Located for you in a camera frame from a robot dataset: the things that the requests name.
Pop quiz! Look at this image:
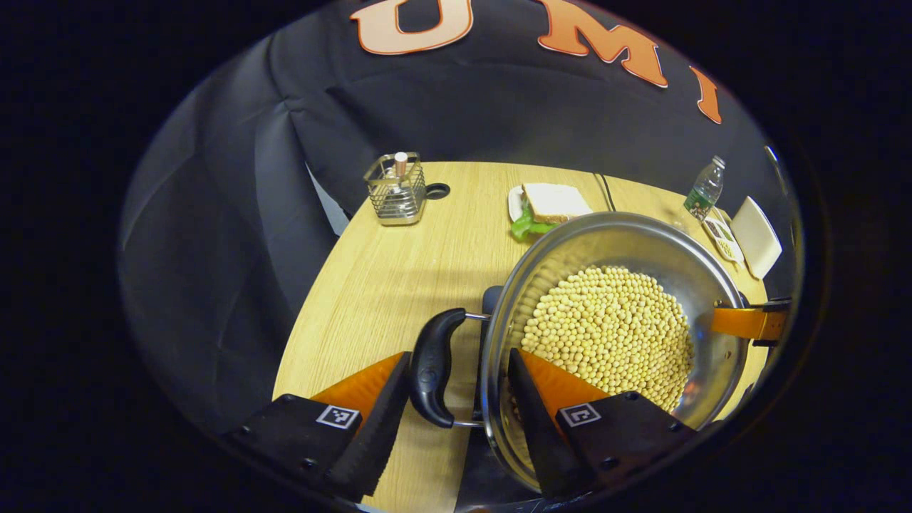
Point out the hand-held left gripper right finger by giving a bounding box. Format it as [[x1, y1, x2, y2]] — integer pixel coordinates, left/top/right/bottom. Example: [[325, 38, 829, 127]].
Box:
[[507, 348, 699, 501]]

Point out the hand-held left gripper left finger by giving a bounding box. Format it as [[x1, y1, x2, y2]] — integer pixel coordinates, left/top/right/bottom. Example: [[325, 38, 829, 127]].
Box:
[[223, 351, 413, 504]]

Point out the steel pot with black handle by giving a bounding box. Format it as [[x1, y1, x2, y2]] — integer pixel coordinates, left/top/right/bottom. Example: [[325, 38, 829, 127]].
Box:
[[410, 212, 752, 494]]

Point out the white toaster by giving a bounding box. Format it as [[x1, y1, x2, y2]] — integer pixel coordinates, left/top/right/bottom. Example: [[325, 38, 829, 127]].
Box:
[[730, 196, 783, 280]]

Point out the small white dish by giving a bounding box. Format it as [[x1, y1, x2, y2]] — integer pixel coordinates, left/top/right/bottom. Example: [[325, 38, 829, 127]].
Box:
[[702, 216, 745, 266]]

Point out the pile of soybeans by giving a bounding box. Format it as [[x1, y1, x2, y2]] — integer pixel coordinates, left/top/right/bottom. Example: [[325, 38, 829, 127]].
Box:
[[520, 265, 695, 414]]

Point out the clear plastic water bottle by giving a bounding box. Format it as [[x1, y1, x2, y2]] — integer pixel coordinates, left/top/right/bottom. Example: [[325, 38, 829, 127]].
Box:
[[684, 155, 726, 222]]

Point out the sandwich with lettuce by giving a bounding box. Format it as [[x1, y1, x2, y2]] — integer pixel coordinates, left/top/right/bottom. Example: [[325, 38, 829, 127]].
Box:
[[511, 182, 594, 239]]

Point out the black backdrop cloth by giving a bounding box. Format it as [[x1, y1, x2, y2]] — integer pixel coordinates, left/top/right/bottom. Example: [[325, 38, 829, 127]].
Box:
[[118, 0, 799, 435]]

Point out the metal wire basket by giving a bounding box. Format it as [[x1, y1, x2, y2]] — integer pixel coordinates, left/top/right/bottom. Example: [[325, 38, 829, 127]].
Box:
[[363, 152, 427, 227]]

